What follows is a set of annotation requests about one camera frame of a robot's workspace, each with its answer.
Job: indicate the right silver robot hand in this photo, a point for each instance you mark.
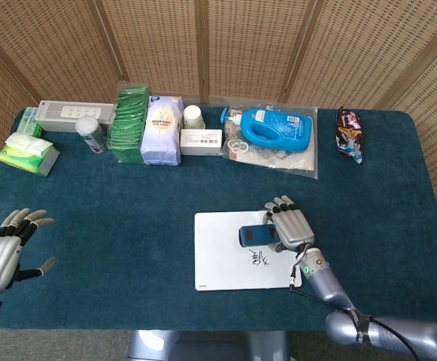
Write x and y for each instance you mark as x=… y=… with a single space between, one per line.
x=293 y=231

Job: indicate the blue board eraser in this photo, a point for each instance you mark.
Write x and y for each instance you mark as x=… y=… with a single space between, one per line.
x=255 y=235

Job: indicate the white drawing board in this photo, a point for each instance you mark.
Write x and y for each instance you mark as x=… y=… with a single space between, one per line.
x=218 y=263

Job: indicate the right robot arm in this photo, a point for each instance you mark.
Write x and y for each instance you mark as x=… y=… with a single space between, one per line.
x=323 y=282

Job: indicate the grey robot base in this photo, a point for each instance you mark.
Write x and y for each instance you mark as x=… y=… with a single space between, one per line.
x=203 y=347

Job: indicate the clear zip plastic bag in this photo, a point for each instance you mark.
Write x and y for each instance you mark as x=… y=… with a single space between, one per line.
x=289 y=163

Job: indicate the blue pump detergent bottle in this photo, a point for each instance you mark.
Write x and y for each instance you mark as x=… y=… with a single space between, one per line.
x=278 y=131

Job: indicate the open green tissue pack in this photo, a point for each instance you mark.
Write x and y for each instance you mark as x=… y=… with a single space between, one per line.
x=30 y=158

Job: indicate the brown snack bag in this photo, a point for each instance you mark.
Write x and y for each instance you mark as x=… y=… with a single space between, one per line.
x=348 y=135

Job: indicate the small white barcode box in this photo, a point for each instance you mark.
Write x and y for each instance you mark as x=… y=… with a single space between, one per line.
x=199 y=143

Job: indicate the dark teal table mat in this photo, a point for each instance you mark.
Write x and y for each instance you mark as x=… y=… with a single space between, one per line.
x=128 y=225

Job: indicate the pale green tissue pack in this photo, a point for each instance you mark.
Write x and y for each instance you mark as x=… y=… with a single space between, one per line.
x=28 y=122

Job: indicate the small white bottle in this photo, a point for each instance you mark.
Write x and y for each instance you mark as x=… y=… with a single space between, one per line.
x=193 y=118

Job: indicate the grey power strip box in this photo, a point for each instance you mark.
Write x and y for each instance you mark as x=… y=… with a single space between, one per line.
x=56 y=118

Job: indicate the white lavender paper bag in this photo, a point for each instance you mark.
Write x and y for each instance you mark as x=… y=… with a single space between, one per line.
x=161 y=139

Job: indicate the white-capped spray can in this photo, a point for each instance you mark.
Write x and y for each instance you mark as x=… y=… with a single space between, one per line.
x=90 y=131

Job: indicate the clear box of green sachets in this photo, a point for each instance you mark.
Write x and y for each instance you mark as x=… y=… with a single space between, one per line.
x=128 y=128

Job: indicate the woven rattan folding screen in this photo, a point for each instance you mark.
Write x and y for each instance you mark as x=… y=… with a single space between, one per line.
x=240 y=45

